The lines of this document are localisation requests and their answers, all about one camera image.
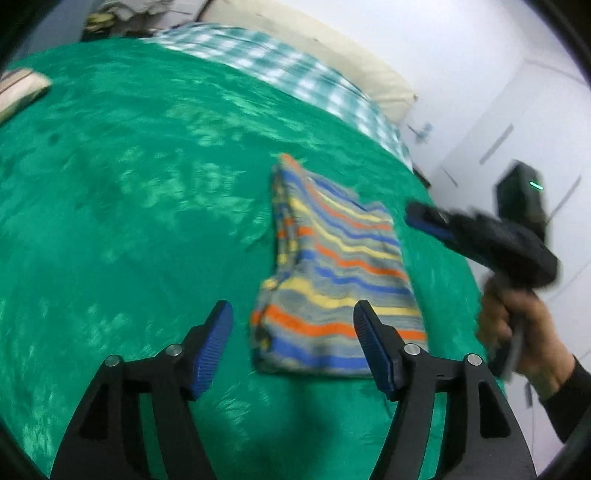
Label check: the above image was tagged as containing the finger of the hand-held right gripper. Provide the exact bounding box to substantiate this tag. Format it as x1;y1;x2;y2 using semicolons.
405;200;459;246

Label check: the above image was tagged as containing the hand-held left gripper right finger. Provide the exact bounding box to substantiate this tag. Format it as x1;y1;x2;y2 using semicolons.
353;300;536;480

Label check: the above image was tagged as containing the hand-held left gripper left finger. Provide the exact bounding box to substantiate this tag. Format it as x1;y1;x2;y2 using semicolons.
50;300;234;480

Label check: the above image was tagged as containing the striped knit sweater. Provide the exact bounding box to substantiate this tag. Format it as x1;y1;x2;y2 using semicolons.
250;153;428;378

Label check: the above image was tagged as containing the person's right forearm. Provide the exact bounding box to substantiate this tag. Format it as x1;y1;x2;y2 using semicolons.
538;355;591;444

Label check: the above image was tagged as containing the white wardrobe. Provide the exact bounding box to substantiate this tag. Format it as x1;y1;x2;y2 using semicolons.
416;60;591;324

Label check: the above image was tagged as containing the green patterned bedspread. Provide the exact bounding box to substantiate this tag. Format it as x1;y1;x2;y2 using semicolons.
0;39;509;480

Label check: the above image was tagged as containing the green plaid blanket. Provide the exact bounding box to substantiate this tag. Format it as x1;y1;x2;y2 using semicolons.
141;24;413;168

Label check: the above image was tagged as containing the patterned cushion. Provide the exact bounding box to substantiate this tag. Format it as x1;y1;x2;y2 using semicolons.
0;68;52;124

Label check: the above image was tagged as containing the grey checked cloth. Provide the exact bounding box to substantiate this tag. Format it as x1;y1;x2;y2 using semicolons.
99;0;208;21

